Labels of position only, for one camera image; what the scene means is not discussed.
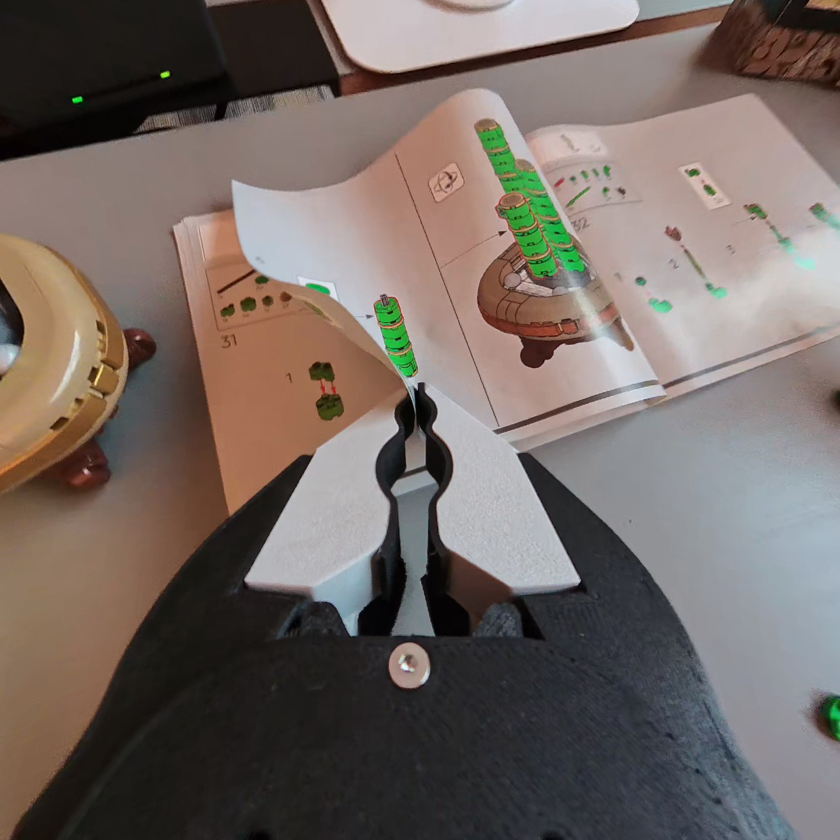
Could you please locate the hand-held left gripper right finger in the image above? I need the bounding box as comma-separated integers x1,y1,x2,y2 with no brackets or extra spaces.
419,384,582,636

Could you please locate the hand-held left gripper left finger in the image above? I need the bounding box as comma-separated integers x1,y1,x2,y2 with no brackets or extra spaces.
244,382,424,636

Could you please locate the white building instruction booklet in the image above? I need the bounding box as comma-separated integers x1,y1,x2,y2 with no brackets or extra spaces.
172,87,840,516

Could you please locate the grey desk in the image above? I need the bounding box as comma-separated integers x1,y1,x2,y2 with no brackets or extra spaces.
0,20,840,840

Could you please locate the tan brick bamboo pot model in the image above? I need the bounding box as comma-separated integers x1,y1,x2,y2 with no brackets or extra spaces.
0,233,158,496

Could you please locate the white tray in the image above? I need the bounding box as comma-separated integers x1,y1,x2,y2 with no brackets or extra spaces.
320,0,641,74

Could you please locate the black electronic box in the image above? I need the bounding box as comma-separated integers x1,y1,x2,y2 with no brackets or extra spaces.
0,0,232,135

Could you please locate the black bamboo set box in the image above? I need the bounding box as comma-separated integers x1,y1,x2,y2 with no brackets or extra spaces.
714,0,840,85

